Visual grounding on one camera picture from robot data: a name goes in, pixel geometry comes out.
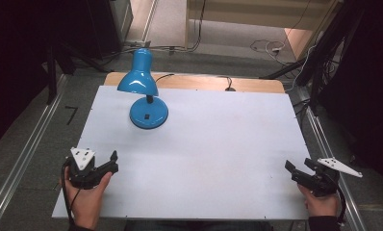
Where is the person's right hand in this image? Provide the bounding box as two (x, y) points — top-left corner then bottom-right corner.
(296, 184), (341, 218)

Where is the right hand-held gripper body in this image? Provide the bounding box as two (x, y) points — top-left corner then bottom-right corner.
(308, 156), (364, 198)

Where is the person's left hand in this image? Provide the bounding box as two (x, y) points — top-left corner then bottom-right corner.
(61, 171), (114, 231)

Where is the light wooden furniture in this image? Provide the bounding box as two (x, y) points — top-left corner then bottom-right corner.
(184, 0), (343, 61)

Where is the blue desk lamp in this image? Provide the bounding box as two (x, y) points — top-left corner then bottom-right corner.
(116, 47), (169, 131)

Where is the white table board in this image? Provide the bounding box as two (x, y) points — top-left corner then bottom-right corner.
(51, 85), (313, 221)

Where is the black lamp cable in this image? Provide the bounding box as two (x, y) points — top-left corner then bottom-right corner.
(154, 73), (175, 85)

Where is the white floor cable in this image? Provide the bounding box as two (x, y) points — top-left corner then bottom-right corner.
(249, 38), (288, 65)

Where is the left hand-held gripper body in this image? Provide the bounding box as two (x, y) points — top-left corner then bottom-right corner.
(64, 146), (100, 191)

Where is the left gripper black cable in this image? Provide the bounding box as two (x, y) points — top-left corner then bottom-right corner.
(61, 159), (82, 226)

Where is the metal floor rail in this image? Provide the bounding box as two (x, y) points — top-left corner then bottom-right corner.
(295, 86), (369, 231)
(0, 74), (69, 231)

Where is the dark cabinet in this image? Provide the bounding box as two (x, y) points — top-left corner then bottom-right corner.
(85, 0), (135, 61)

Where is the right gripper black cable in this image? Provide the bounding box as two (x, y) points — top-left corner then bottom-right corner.
(335, 181), (347, 227)

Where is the black cable with plug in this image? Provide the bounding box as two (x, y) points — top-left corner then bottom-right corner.
(223, 76), (238, 92)

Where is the black metal stand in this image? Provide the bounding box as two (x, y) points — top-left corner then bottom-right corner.
(259, 0), (367, 114)
(44, 41), (111, 106)

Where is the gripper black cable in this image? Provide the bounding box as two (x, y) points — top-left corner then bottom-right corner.
(61, 159), (82, 226)
(335, 181), (347, 227)

